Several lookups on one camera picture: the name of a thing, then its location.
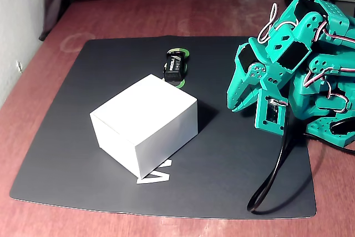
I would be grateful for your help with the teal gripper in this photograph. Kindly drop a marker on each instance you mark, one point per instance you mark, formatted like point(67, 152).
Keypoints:
point(241, 81)

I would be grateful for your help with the black Procell battery pack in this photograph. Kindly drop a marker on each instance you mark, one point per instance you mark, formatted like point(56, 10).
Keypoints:
point(174, 66)

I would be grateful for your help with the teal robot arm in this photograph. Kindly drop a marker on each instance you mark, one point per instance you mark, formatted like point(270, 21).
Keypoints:
point(280, 42)

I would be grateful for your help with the white open cardboard box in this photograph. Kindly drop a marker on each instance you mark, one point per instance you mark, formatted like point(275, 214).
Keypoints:
point(144, 109)

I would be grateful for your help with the black mat with printed logo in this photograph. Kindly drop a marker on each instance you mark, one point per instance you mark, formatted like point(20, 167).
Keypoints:
point(69, 137)

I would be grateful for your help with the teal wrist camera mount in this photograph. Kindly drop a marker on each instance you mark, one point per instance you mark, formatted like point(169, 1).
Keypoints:
point(270, 115)

